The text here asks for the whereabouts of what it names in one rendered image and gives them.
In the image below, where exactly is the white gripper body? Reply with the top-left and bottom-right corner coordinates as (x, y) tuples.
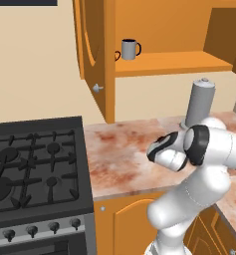
(154, 148), (189, 173)

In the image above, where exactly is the orange corner base cabinet door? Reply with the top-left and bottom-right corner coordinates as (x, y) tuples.
(183, 206), (236, 255)

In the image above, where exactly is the narrow orange base cabinet panel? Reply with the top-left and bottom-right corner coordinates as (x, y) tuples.
(94, 199), (117, 255)

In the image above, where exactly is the silver cabinet door knob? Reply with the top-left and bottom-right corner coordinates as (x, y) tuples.
(92, 83), (105, 94)

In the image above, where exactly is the grey cylindrical canister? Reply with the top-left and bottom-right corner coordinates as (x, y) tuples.
(179, 77), (217, 130)

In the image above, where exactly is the black stove knob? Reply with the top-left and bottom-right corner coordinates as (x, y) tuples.
(70, 217), (83, 231)
(47, 221), (61, 235)
(25, 225), (40, 239)
(2, 229), (17, 243)

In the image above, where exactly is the black gas stove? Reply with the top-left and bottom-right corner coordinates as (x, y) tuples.
(0, 116), (98, 255)

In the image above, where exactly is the dark range hood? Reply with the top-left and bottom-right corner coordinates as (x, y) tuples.
(0, 0), (59, 7)

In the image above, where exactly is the orange wall cabinet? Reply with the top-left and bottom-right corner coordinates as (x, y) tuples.
(104, 0), (236, 125)

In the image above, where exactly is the grey mug with black handle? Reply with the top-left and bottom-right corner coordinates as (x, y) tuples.
(120, 38), (142, 62)

